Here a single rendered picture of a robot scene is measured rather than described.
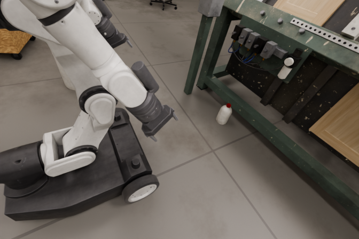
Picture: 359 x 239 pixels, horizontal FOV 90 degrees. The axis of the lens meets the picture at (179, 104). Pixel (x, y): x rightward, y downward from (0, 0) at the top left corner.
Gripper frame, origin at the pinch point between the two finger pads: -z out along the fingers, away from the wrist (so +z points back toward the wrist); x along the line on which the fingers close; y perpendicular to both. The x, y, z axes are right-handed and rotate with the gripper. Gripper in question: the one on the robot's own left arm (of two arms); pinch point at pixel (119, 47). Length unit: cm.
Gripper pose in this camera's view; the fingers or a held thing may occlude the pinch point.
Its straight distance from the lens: 107.0
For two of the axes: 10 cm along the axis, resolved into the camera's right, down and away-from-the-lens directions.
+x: 9.1, -4.0, -1.0
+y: -3.1, -8.2, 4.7
